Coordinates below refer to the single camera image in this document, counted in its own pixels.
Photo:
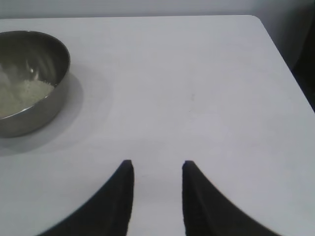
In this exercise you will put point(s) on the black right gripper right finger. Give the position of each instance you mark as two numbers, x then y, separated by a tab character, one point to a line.
204	214

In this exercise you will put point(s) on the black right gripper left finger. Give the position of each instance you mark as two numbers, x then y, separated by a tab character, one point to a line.
110	211

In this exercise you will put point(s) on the stainless steel mixing bowl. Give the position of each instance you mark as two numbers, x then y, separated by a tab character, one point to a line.
37	120

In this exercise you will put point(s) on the white uncooked rice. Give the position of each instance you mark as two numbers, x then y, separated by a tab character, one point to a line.
22	96

